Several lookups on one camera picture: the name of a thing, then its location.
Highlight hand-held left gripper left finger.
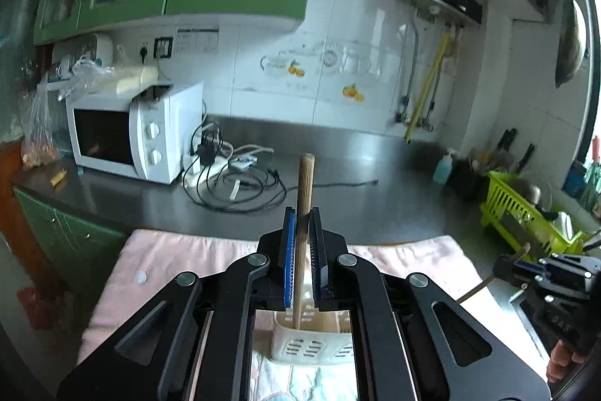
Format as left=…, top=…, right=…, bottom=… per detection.
left=56, top=206, right=298, bottom=401

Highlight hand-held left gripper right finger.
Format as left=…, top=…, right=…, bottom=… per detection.
left=307, top=207, right=551, bottom=401

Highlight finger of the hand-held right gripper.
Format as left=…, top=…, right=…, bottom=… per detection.
left=493, top=256, right=590, bottom=297
left=540, top=254, right=601, bottom=278

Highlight wooden chopstick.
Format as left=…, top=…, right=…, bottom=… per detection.
left=457, top=242, right=532, bottom=304
left=292, top=153, right=315, bottom=331

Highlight white plastic utensil holder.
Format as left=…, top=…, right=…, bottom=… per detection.
left=271, top=262, right=356, bottom=365

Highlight person's right hand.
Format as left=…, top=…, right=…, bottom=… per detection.
left=546, top=340, right=581, bottom=384

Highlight green plastic dish rack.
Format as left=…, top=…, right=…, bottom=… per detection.
left=479, top=170, right=589, bottom=257

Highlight windowsill bottles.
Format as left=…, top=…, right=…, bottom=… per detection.
left=562, top=135, right=601, bottom=215

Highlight pink towel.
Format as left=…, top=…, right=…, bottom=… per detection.
left=77, top=229, right=550, bottom=401

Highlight dark knife holder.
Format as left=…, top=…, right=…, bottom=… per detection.
left=450, top=127, right=537, bottom=201

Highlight white power strip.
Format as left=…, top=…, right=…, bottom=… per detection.
left=182, top=142, right=236, bottom=186

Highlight blue soap bottle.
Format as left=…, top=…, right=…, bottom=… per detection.
left=431, top=148, right=456, bottom=186

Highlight black charger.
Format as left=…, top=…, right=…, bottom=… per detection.
left=196, top=135, right=220, bottom=165

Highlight white microwave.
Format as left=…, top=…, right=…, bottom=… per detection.
left=66, top=82, right=205, bottom=186

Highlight teapot tile decal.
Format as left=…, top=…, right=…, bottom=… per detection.
left=260, top=38, right=377, bottom=79

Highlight green base cabinet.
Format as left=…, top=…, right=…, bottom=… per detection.
left=13, top=186, right=131, bottom=291

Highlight hanging dark pan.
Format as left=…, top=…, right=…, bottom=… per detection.
left=555, top=0, right=589, bottom=90

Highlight red floor object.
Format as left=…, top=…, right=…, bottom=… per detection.
left=18, top=287, right=53, bottom=330

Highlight clear plastic bag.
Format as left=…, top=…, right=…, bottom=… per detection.
left=20, top=57, right=114, bottom=169

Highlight power strip with cables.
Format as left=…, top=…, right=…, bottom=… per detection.
left=182, top=123, right=379, bottom=215

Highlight white cable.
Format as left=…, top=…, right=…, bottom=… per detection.
left=220, top=142, right=275, bottom=168

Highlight yellow gas hose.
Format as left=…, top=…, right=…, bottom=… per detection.
left=404, top=32, right=450, bottom=144

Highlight braided metal hose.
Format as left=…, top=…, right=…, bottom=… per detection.
left=399, top=4, right=422, bottom=126

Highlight printed wall label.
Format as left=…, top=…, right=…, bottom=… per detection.
left=175, top=27, right=219, bottom=55

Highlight white wall appliance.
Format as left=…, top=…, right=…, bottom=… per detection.
left=51, top=32, right=116, bottom=77

